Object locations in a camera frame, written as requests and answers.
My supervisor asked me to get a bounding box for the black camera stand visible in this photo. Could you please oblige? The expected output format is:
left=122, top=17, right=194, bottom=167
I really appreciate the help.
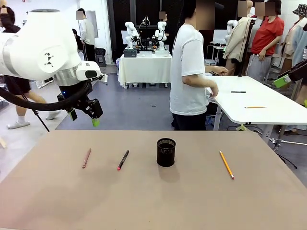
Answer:
left=138, top=16, right=154, bottom=51

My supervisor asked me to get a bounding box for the black equipment box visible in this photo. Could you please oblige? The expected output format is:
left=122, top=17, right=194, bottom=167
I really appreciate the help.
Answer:
left=123, top=47, right=138, bottom=58

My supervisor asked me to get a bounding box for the metal light stand base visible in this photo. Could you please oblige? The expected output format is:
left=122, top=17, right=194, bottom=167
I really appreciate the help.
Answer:
left=270, top=130, right=307, bottom=170

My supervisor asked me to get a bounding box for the black stool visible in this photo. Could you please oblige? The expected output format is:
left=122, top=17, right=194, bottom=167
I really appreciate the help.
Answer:
left=94, top=47, right=107, bottom=68

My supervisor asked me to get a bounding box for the black pen with pink end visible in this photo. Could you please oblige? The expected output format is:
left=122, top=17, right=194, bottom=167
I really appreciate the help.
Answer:
left=117, top=150, right=130, bottom=171

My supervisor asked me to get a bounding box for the figure in red shirt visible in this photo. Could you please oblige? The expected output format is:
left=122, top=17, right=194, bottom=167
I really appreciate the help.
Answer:
left=246, top=0, right=285, bottom=82

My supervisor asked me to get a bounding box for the person in black clothes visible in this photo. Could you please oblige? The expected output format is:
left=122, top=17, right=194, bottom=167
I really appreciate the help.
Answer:
left=0, top=6, right=62, bottom=130

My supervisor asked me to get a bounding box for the black tripod leg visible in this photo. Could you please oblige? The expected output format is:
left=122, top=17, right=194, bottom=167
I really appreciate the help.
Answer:
left=21, top=92, right=50, bottom=133

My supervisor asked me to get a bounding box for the mannequin with blue beige coat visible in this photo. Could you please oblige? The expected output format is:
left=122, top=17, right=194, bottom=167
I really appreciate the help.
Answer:
left=280, top=3, right=307, bottom=70

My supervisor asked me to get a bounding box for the mannequin with beige jacket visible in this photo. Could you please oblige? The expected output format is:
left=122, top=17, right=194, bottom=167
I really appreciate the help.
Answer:
left=222, top=0, right=255, bottom=77

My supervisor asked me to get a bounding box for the person's right forearm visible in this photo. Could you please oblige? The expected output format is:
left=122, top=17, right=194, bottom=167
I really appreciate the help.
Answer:
left=182, top=73, right=214, bottom=90

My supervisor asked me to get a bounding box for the person in white shirt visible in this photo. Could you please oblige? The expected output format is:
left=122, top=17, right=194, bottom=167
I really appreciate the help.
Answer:
left=76, top=8, right=96, bottom=63

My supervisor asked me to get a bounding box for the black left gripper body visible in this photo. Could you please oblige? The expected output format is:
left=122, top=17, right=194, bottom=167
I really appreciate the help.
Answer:
left=57, top=82, right=100, bottom=113

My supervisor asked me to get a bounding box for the white side table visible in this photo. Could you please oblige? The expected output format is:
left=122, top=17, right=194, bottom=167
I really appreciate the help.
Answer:
left=205, top=75, right=307, bottom=144

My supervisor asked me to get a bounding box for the person in white t-shirt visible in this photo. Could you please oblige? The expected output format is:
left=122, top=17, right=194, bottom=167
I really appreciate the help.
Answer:
left=169, top=0, right=228, bottom=131

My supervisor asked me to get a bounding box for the black mesh pen holder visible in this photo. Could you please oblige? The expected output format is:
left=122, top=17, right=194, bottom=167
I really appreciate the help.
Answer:
left=156, top=138, right=177, bottom=167

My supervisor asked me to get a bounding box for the patterned bucket hat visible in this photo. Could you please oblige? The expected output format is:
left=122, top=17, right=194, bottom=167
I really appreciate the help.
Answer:
left=292, top=3, right=307, bottom=18

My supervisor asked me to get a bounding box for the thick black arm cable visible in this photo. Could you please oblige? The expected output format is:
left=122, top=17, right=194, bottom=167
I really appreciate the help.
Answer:
left=0, top=82, right=93, bottom=112

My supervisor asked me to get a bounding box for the brown pencil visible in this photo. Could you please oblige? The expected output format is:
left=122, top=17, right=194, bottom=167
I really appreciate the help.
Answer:
left=82, top=148, right=92, bottom=169

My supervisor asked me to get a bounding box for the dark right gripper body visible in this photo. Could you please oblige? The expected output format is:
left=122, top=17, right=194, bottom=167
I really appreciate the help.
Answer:
left=291, top=58, right=307, bottom=83

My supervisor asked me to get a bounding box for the metal wall panel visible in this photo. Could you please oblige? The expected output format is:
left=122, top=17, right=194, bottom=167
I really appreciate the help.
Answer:
left=89, top=10, right=99, bottom=38

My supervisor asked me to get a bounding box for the table with white cloth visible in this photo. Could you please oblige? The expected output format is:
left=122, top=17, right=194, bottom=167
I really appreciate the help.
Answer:
left=118, top=53, right=173, bottom=90

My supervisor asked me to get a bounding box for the yellow pencil with pink eraser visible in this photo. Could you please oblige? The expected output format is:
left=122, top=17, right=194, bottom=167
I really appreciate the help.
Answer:
left=219, top=150, right=235, bottom=180

